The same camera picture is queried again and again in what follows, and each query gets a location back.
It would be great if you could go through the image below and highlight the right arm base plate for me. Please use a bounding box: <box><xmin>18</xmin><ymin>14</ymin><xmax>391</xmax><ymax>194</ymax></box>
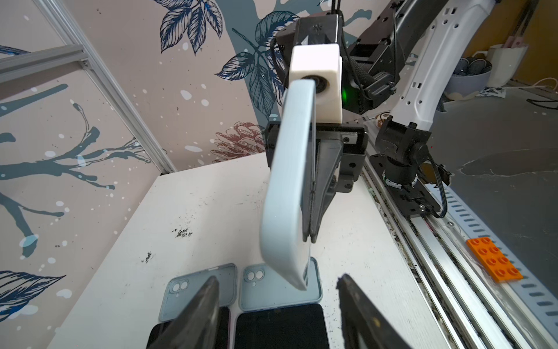
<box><xmin>369</xmin><ymin>154</ymin><xmax>448</xmax><ymax>219</ymax></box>

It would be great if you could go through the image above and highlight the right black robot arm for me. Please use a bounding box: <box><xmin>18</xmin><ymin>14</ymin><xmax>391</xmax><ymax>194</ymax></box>
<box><xmin>268</xmin><ymin>1</ymin><xmax>494</xmax><ymax>218</ymax></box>

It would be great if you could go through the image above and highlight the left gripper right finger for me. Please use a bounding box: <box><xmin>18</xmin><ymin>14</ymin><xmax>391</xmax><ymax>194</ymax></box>
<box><xmin>337</xmin><ymin>274</ymin><xmax>411</xmax><ymax>349</ymax></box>

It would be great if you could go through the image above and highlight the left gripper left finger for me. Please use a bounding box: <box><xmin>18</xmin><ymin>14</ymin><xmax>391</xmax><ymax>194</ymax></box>
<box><xmin>148</xmin><ymin>276</ymin><xmax>219</xmax><ymax>349</ymax></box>

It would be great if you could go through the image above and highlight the grey-blue phone case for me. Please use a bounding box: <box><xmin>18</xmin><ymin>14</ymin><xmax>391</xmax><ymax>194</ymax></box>
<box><xmin>158</xmin><ymin>263</ymin><xmax>238</xmax><ymax>322</ymax></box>

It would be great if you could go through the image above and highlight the orange toy brick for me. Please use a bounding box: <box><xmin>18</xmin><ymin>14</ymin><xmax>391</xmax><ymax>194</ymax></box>
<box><xmin>466</xmin><ymin>237</ymin><xmax>523</xmax><ymax>283</ymax></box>

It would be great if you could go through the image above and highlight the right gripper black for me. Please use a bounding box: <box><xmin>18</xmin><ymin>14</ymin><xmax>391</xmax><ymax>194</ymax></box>
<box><xmin>264</xmin><ymin>122</ymin><xmax>369</xmax><ymax>243</ymax></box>

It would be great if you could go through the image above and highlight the black phone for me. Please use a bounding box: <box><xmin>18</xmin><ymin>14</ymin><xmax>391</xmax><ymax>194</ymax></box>
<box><xmin>146</xmin><ymin>307</ymin><xmax>230</xmax><ymax>349</ymax></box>
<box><xmin>260</xmin><ymin>79</ymin><xmax>315</xmax><ymax>290</ymax></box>

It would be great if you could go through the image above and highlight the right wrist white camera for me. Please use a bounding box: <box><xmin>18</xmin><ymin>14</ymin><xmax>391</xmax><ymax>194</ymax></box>
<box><xmin>289</xmin><ymin>43</ymin><xmax>343</xmax><ymax>124</ymax></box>

